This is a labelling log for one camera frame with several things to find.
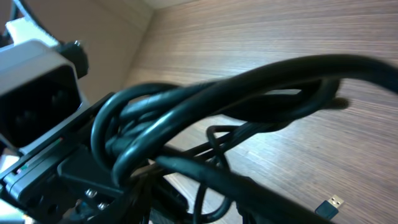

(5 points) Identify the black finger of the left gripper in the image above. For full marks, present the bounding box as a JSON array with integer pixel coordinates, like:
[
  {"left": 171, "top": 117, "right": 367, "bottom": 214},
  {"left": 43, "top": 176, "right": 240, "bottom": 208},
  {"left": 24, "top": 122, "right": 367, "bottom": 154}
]
[{"left": 102, "top": 177, "right": 188, "bottom": 224}]

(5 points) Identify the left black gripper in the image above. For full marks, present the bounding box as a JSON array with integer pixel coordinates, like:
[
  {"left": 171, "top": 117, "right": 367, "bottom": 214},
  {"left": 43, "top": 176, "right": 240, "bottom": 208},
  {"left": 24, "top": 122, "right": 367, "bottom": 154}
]
[{"left": 1, "top": 93, "right": 131, "bottom": 223}]

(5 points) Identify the thick black cable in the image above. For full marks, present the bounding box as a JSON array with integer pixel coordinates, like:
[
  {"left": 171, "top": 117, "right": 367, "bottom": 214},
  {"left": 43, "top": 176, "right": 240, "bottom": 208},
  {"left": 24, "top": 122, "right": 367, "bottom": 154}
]
[{"left": 90, "top": 54, "right": 398, "bottom": 224}]

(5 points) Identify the thin black USB cable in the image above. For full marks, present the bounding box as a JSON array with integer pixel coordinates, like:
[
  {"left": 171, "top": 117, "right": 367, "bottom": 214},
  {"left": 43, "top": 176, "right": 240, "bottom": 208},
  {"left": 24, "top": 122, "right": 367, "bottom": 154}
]
[{"left": 161, "top": 124, "right": 345, "bottom": 224}]

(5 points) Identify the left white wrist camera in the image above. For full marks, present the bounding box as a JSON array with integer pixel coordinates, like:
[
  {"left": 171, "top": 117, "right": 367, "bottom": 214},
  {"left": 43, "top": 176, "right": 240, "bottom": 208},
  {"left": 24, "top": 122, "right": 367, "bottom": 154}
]
[{"left": 1, "top": 17, "right": 90, "bottom": 154}]

